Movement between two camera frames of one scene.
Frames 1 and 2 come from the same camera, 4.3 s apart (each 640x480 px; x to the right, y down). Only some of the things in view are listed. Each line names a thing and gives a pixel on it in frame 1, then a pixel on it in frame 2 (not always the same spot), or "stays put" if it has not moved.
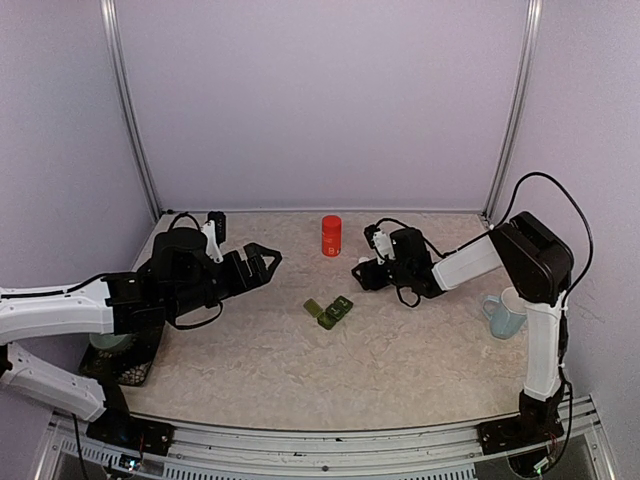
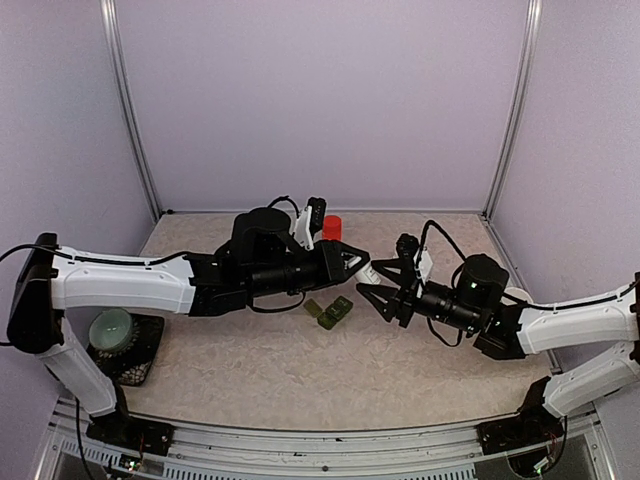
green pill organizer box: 328,317 stays put
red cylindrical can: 331,235 stays put
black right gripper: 370,279 to 395,303
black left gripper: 259,276 to 333,271
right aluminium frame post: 523,101 stays put
